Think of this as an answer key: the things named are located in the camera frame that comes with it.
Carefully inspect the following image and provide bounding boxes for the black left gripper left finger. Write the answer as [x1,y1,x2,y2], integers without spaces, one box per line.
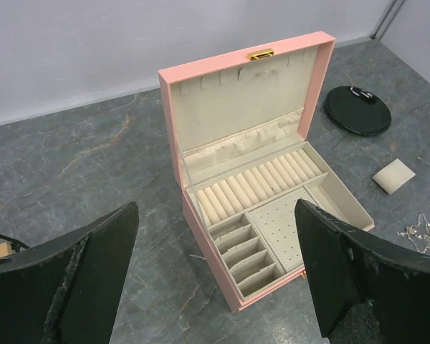
[0,202,139,343]

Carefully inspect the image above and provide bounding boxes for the pink jewelry box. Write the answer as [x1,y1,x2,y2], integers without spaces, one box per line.
[158,32,374,312]

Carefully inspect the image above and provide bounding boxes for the hair clips on plate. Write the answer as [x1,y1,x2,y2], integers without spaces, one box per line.
[349,86,374,102]

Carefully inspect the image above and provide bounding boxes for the black round plate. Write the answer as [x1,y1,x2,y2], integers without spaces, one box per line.
[323,86,392,136]

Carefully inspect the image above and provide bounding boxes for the black wire rack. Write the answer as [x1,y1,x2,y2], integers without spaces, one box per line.
[0,234,29,254]

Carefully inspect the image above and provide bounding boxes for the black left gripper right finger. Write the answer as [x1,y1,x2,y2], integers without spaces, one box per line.
[295,199,430,343]

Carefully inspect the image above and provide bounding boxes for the silver rhinestone necklace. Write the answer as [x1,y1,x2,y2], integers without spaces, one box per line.
[396,213,430,254]

